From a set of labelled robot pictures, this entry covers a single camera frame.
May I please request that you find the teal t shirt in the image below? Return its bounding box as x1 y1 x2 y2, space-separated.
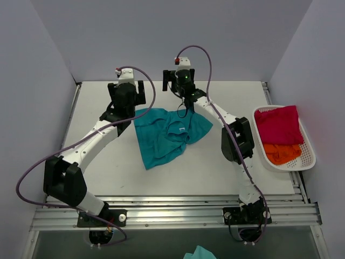
134 108 213 170

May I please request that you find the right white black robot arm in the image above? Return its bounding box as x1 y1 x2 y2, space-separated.
162 69 272 225

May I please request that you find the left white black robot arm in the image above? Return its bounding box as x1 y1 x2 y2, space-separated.
43 80 146 226

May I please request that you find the magenta t shirt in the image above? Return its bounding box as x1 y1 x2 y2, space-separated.
254 106 304 145

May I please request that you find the orange t shirt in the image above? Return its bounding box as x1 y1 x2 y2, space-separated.
264 144 302 165

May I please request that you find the white plastic basket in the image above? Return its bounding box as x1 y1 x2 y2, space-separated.
253 105 316 172

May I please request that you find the light teal cloth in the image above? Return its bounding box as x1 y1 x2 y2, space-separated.
183 246 216 259

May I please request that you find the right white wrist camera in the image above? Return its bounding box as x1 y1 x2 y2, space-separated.
175 57 191 71

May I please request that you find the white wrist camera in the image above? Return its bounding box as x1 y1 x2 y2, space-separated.
175 57 191 71
115 68 135 85

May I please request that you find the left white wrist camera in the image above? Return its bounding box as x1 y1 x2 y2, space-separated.
115 68 135 85

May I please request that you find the black thin wire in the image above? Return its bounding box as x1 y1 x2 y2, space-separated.
176 97 189 119

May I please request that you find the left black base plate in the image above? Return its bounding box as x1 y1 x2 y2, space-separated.
77 208 127 228

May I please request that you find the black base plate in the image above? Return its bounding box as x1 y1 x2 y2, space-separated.
222 206 272 225
77 208 127 228

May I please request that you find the aluminium rail frame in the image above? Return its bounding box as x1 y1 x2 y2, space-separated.
21 80 332 259

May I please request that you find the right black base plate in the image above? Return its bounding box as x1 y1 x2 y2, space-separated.
222 206 272 225

